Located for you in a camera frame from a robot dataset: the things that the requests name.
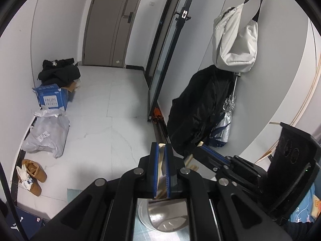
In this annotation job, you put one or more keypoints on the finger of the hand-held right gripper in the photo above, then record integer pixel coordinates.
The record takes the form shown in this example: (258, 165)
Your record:
(208, 158)

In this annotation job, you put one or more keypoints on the blue cardboard box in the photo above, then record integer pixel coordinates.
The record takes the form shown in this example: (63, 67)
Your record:
(51, 99)

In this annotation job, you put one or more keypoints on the brown boot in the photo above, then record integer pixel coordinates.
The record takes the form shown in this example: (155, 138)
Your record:
(37, 172)
(35, 189)

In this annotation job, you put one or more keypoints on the black jacket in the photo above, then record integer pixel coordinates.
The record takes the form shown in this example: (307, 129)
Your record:
(198, 105)

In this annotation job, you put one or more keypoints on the black clothes pile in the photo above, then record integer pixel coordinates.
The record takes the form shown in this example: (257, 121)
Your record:
(57, 74)

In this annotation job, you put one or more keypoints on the grey plastic bag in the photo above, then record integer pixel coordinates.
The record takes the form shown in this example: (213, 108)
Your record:
(47, 133)

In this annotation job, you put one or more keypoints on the white bag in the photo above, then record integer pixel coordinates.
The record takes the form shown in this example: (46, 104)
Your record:
(235, 45)

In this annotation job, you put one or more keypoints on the silver folded umbrella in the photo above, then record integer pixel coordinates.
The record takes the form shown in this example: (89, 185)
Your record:
(225, 128)

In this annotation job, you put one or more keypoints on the grey door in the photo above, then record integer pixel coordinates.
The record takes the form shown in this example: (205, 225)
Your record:
(105, 30)

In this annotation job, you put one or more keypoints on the white crumpled cloth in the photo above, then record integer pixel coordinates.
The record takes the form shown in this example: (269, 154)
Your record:
(23, 178)

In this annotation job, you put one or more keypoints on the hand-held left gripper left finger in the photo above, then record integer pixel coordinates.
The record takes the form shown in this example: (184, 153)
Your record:
(153, 170)

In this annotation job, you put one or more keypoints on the orange and black object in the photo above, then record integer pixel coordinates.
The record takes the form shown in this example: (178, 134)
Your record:
(157, 112)

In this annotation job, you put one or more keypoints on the black framed glass door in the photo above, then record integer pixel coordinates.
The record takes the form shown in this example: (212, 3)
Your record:
(152, 55)

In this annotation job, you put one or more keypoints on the blue printed blanket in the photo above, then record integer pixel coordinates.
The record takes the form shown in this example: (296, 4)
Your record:
(304, 210)

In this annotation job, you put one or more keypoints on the dark blue flat box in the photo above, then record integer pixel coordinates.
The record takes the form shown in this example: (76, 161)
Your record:
(23, 222)

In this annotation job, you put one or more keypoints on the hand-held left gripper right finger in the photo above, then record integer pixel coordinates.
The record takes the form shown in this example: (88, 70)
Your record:
(171, 170)

